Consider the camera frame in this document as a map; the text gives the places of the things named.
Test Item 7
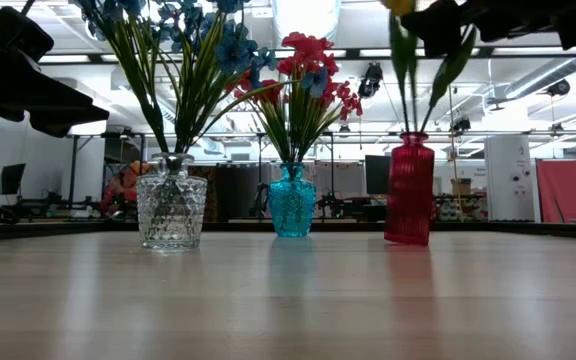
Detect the coral partition panel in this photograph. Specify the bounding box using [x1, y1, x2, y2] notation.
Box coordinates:
[536, 158, 576, 225]

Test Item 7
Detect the large black monitor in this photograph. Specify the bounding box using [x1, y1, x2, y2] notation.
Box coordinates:
[365, 154, 392, 197]

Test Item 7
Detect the clear faceted glass vase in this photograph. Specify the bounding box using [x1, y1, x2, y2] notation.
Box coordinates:
[135, 152, 209, 252]

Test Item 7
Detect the small black monitor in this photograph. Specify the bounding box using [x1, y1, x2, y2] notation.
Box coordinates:
[0, 163, 27, 196]

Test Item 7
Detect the blue artificial flower bunch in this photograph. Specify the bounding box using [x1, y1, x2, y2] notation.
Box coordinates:
[147, 0, 330, 161]
[75, 0, 172, 156]

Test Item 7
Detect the red ribbed glass vase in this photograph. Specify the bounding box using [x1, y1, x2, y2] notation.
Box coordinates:
[383, 131, 437, 247]

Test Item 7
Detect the black partition panel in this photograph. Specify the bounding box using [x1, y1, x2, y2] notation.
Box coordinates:
[202, 163, 272, 224]

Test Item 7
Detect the white tower cabinet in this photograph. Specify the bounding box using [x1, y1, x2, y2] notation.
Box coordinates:
[484, 134, 539, 223]

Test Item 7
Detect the teal glass vase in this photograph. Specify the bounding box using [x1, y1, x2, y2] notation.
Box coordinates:
[268, 162, 318, 239]

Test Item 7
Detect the black ceiling camera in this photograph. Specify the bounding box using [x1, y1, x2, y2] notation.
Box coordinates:
[357, 62, 384, 99]
[546, 78, 572, 98]

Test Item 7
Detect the silver ceiling duct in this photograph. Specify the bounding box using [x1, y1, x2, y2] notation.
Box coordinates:
[272, 0, 343, 101]

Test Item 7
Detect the black overhead frame bar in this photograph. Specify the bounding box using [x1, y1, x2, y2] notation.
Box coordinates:
[37, 45, 576, 65]

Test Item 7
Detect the thin hanging cable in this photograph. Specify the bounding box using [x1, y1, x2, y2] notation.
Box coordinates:
[445, 57, 458, 151]

